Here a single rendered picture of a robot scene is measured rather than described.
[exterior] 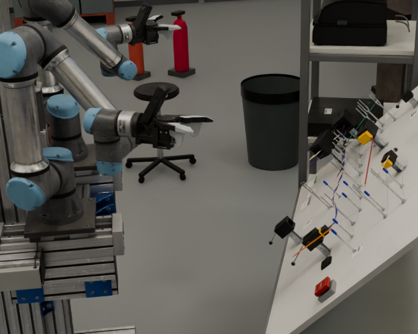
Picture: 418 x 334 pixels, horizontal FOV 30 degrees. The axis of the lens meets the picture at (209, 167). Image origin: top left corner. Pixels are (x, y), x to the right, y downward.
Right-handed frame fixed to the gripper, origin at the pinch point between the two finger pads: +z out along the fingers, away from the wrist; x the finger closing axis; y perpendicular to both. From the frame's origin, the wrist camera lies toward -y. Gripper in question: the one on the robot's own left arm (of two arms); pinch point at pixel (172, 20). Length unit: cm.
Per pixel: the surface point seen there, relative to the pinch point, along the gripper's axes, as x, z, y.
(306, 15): 36, 41, -7
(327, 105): 26, 67, 42
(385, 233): 140, -10, 16
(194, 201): -104, 80, 174
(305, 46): 37, 41, 5
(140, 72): -366, 179, 203
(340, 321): 126, -8, 61
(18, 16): -641, 154, 230
